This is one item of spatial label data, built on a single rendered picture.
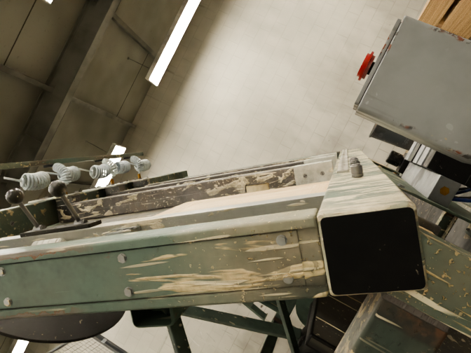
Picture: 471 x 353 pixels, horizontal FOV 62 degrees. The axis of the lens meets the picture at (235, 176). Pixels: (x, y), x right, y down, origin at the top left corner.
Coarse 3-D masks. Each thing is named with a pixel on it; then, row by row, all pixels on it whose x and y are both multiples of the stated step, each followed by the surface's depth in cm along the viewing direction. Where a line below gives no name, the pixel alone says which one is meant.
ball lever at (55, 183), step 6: (54, 186) 86; (60, 186) 86; (66, 186) 88; (54, 192) 86; (60, 192) 86; (66, 192) 88; (66, 198) 89; (66, 204) 89; (72, 210) 90; (78, 216) 92; (78, 222) 92; (84, 222) 92
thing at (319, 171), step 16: (64, 176) 156; (240, 176) 135; (256, 176) 133; (272, 176) 132; (288, 176) 130; (304, 176) 129; (320, 176) 128; (80, 192) 160; (144, 192) 145; (160, 192) 144; (176, 192) 142; (192, 192) 140; (208, 192) 139; (224, 192) 137; (240, 192) 135; (64, 208) 155; (80, 208) 154; (96, 208) 152; (112, 208) 150; (128, 208) 148; (144, 208) 146
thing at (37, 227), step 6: (12, 192) 89; (18, 192) 90; (6, 198) 89; (12, 198) 89; (18, 198) 90; (12, 204) 90; (18, 204) 91; (24, 210) 92; (30, 216) 94; (36, 222) 95; (36, 228) 95; (42, 228) 95
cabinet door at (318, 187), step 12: (252, 192) 125; (264, 192) 119; (276, 192) 116; (288, 192) 110; (300, 192) 105; (312, 192) 98; (192, 204) 122; (204, 204) 118; (216, 204) 113; (228, 204) 107
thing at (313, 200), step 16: (320, 192) 79; (208, 208) 86; (224, 208) 81; (240, 208) 79; (256, 208) 78; (272, 208) 78; (288, 208) 77; (304, 208) 76; (112, 224) 88; (128, 224) 87; (144, 224) 86; (160, 224) 85; (176, 224) 84; (0, 240) 97; (16, 240) 95; (32, 240) 94
